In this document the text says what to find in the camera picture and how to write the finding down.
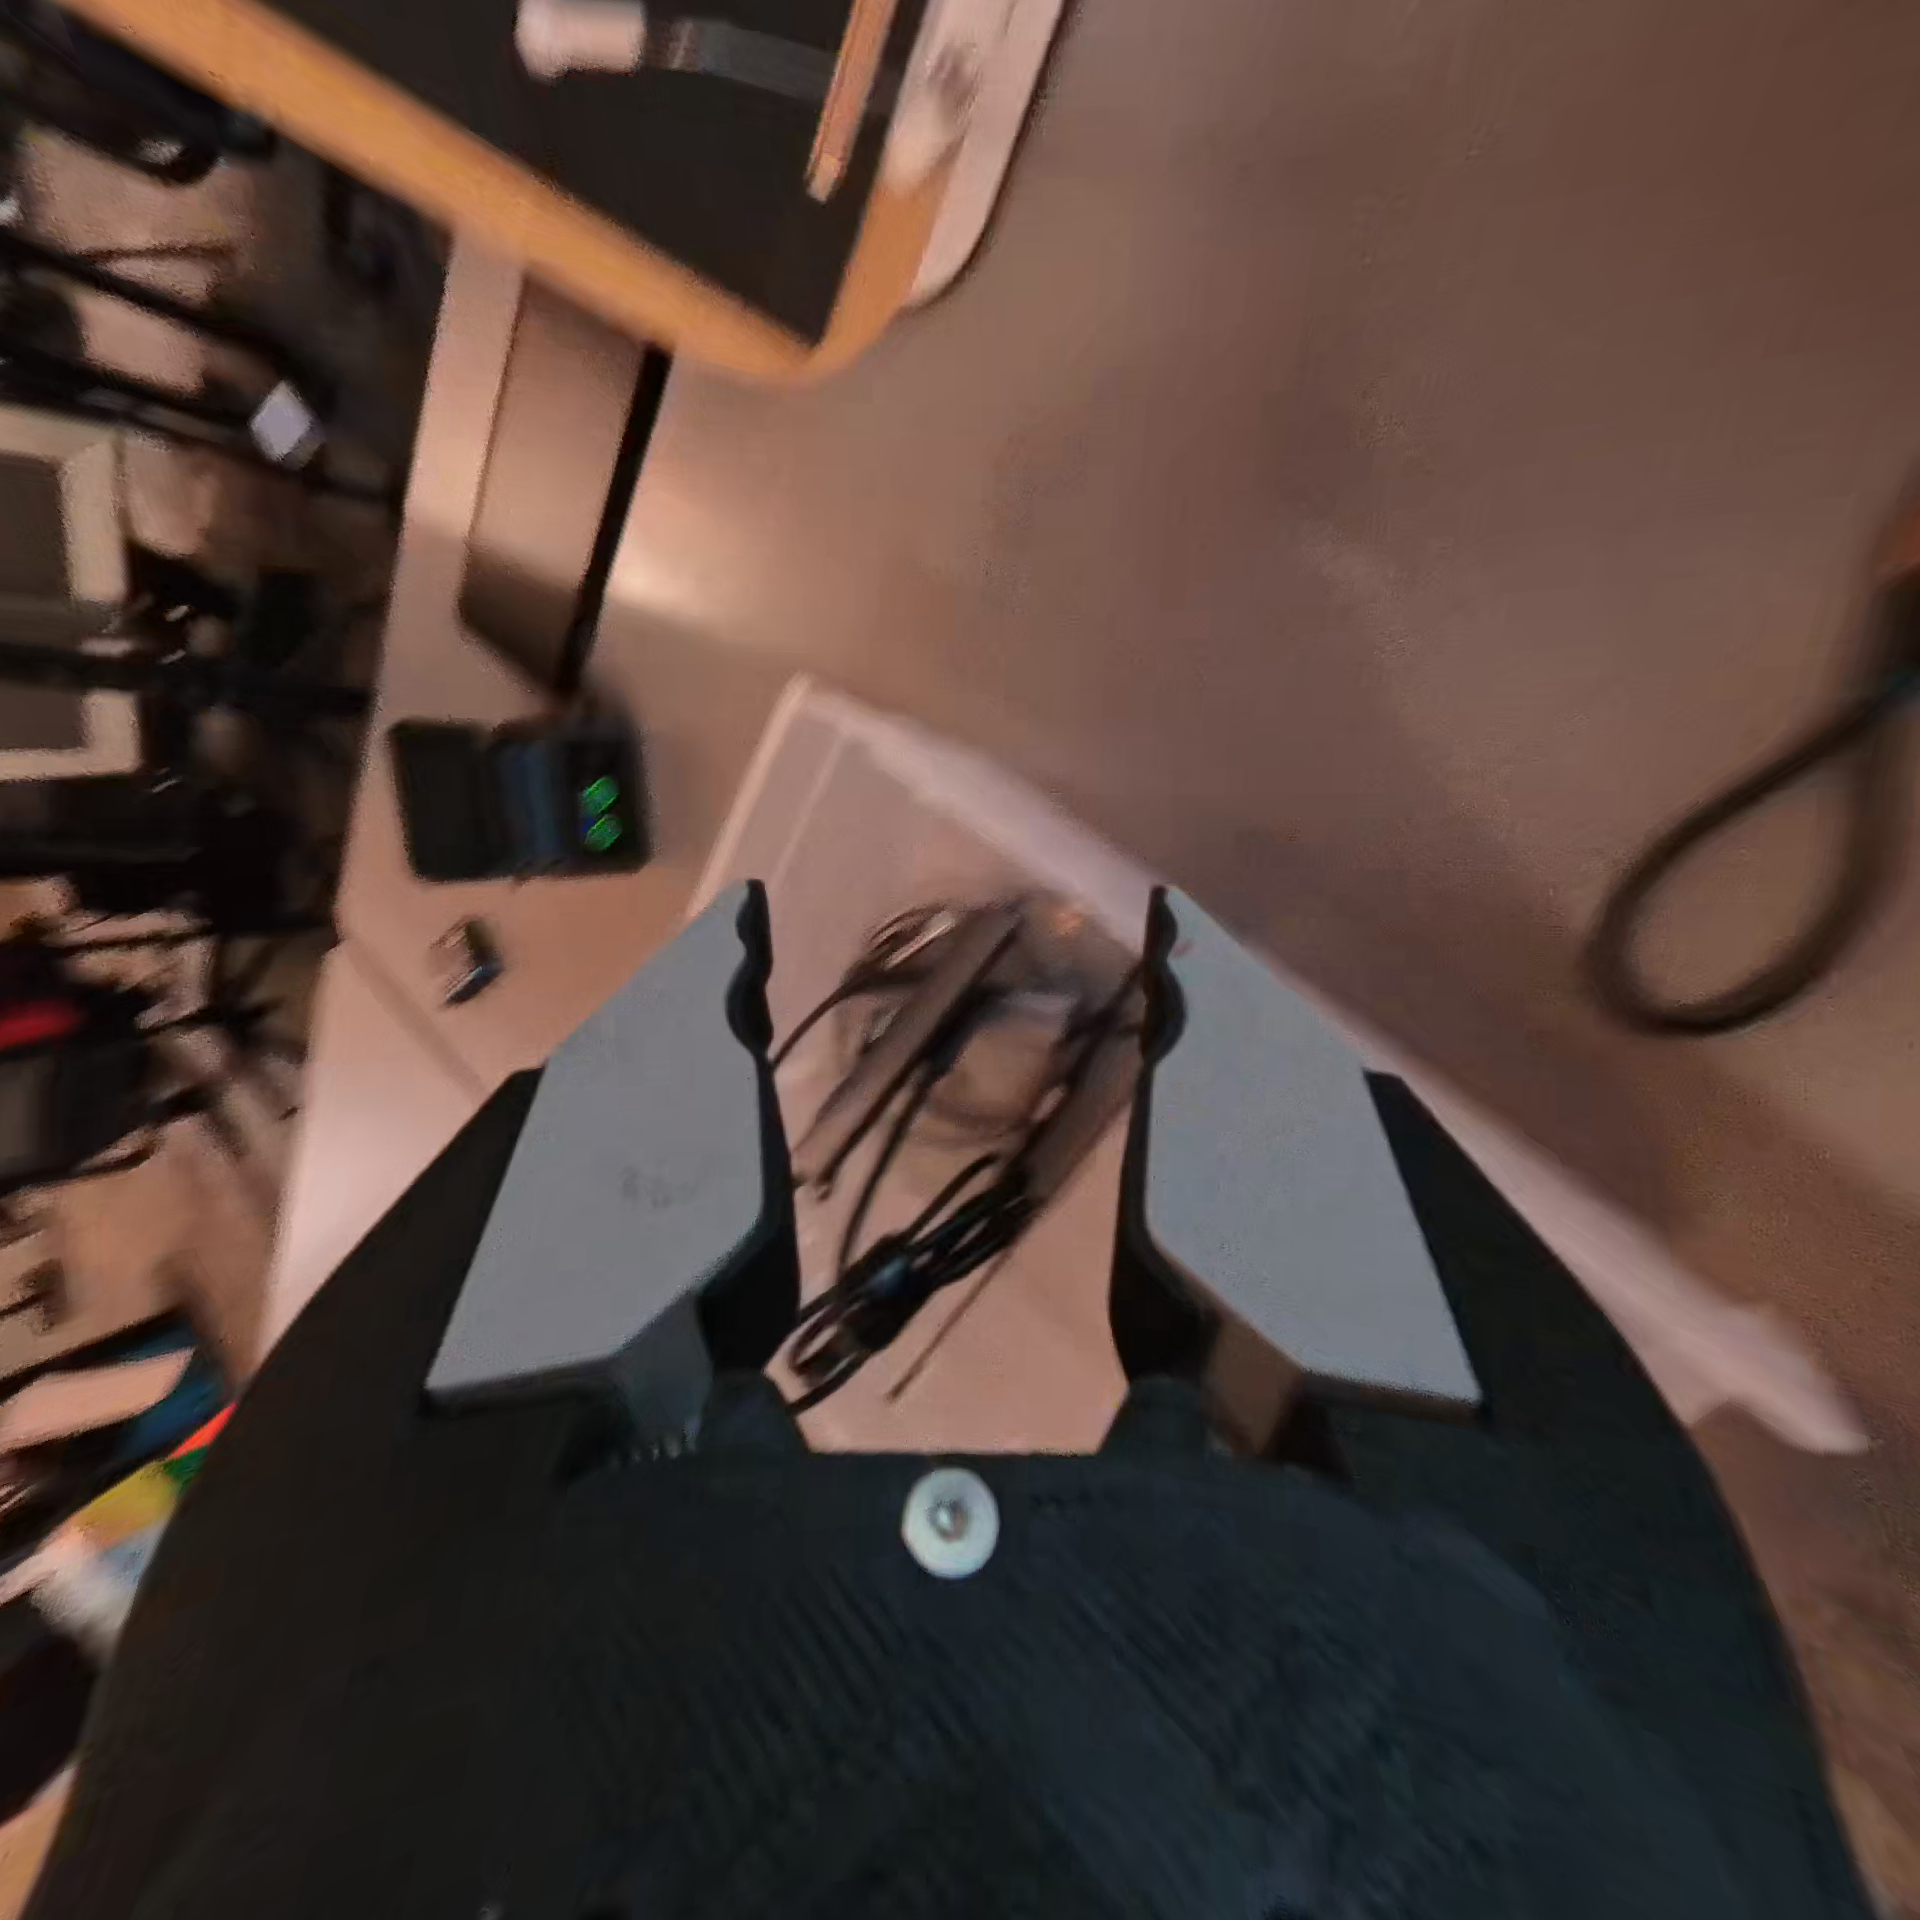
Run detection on black desk divider panel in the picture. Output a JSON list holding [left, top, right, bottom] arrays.
[[59, 0, 1070, 396]]

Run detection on black display device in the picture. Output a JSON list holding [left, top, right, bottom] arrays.
[[385, 713, 654, 889]]

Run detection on dark desk leg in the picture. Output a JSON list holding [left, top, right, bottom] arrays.
[[455, 241, 671, 709]]

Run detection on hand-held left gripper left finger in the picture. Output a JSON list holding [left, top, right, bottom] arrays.
[[424, 879, 799, 1413]]

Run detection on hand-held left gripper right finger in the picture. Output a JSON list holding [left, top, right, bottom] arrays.
[[1112, 882, 1488, 1454]]

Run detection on bundle of black cables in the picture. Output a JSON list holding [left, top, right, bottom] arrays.
[[763, 892, 1157, 1413]]

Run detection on tangle of background cables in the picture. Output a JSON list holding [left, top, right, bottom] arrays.
[[0, 0, 396, 1202]]

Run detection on metal divider rail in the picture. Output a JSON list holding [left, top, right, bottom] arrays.
[[805, 0, 906, 205]]

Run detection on white peg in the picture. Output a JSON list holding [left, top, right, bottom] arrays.
[[516, 0, 649, 81]]

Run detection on clear plastic bin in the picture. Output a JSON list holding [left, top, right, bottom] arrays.
[[681, 674, 1870, 1459]]

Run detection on black cable with orange plugs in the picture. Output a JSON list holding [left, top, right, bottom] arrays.
[[1585, 511, 1920, 1041]]

